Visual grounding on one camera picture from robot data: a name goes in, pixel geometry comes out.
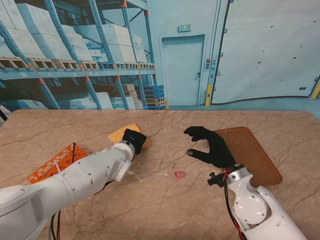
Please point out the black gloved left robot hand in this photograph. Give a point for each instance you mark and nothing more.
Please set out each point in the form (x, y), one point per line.
(135, 141)

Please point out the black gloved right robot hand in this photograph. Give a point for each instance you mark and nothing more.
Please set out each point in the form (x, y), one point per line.
(217, 150)

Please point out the yellow cloth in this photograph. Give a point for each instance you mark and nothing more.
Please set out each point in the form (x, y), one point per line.
(117, 135)

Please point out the blue glass rod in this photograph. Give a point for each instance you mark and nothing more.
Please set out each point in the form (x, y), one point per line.
(73, 152)

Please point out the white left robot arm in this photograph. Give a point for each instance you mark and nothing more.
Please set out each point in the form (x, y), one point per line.
(75, 180)

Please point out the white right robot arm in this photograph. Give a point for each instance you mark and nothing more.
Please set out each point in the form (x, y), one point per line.
(252, 205)

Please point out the brown wooden tray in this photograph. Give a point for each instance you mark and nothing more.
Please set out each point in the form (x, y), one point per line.
(250, 155)

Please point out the pink hair band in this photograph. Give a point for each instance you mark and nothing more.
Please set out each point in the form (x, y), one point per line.
(176, 175)

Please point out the warehouse print backdrop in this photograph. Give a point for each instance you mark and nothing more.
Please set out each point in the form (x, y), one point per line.
(175, 62)

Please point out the orange test tube rack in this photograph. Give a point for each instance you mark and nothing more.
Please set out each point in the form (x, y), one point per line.
(47, 170)

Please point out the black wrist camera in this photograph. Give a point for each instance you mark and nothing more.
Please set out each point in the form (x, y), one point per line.
(216, 180)

